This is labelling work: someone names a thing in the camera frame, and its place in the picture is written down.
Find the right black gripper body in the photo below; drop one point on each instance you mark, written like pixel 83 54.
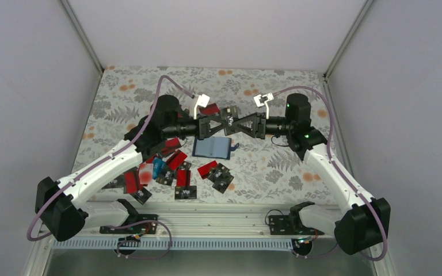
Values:
pixel 288 127

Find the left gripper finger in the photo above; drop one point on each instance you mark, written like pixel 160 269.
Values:
pixel 213 121
pixel 213 135

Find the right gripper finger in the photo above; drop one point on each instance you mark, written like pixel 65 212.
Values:
pixel 254 133
pixel 250 121

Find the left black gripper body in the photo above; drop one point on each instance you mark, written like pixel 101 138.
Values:
pixel 173 131

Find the black vip card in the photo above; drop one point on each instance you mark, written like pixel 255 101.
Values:
pixel 230 115
pixel 185 192

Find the blue card holder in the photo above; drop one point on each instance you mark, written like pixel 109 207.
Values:
pixel 214 148

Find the black VIP card front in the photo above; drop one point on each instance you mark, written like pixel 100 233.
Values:
pixel 185 192

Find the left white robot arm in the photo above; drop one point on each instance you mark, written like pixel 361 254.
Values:
pixel 61 205

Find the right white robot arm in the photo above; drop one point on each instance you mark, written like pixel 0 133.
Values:
pixel 364 219

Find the red black stripe card far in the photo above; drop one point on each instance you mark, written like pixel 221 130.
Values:
pixel 210 110

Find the red card left cluster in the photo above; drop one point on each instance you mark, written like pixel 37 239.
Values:
pixel 176 159

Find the red card centre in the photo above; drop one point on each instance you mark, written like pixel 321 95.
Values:
pixel 205 170

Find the blue card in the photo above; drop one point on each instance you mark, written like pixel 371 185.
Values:
pixel 158 165

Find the white red spot card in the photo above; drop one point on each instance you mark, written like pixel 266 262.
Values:
pixel 145 173

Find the red card under VIP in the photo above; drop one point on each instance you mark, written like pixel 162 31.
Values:
pixel 183 178

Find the black card near base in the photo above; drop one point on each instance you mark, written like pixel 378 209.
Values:
pixel 142 195

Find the floral table mat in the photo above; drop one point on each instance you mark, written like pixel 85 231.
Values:
pixel 265 171

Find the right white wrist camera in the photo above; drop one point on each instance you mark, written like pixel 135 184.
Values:
pixel 263 100

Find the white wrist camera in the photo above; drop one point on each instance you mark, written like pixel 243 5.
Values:
pixel 198 101
pixel 263 100

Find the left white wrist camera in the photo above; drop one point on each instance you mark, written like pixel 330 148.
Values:
pixel 198 101

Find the aluminium rail frame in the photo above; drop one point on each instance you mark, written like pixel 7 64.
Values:
pixel 179 219

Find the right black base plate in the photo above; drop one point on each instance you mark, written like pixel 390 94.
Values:
pixel 281 225

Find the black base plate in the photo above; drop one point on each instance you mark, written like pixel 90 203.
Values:
pixel 134 224
pixel 281 225

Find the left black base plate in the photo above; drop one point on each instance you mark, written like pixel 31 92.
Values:
pixel 134 224

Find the grey perforated cable duct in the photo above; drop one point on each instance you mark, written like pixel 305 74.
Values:
pixel 161 243

